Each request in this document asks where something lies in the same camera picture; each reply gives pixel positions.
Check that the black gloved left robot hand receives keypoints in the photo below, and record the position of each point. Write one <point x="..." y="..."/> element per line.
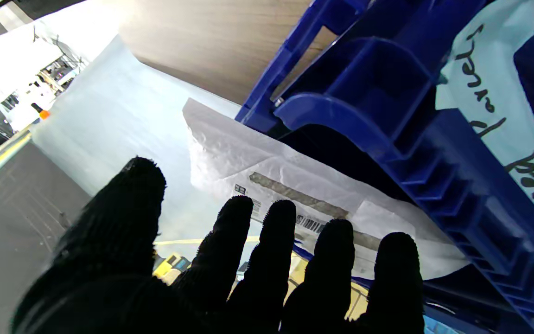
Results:
<point x="109" y="269"/>

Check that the white padded mailer bag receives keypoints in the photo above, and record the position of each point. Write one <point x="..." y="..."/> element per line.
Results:
<point x="257" y="157"/>

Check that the blue ribbed plastic bin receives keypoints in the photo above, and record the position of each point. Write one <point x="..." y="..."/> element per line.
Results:
<point x="378" y="79"/>

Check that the crumpled handwritten paper label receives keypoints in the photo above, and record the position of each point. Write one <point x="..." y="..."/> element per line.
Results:
<point x="494" y="69"/>

